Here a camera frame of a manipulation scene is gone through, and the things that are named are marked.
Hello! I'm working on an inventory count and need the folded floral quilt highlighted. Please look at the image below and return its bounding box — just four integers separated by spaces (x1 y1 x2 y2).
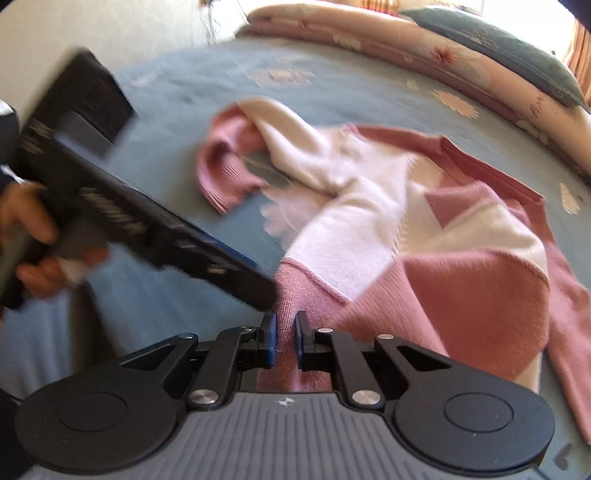
235 0 591 174

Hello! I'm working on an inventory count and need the teal floral pillow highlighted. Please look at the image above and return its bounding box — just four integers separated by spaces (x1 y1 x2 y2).
399 4 589 112

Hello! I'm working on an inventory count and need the pink and cream knit sweater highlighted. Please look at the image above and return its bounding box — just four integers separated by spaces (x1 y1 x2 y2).
196 98 591 446

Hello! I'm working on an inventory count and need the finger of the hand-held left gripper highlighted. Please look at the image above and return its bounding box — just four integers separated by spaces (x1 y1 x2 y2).
203 233 262 271
157 222 279 309

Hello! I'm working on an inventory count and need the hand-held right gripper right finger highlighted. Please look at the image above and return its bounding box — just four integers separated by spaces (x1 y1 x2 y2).
295 311 452 411

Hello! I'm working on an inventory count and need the person's left hand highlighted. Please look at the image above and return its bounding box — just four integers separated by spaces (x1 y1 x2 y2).
0 181 112 301

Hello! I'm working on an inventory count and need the person's left forearm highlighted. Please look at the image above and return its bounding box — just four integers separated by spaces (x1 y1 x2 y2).
0 99 24 190

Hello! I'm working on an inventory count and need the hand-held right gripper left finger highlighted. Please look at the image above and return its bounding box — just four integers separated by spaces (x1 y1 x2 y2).
121 312 279 409

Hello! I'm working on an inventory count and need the black wall cable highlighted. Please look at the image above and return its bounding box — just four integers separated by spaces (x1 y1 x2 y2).
196 0 220 44

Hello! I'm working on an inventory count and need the striped orange curtain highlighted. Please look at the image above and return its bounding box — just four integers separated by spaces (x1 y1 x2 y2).
360 0 402 14
566 18 591 107

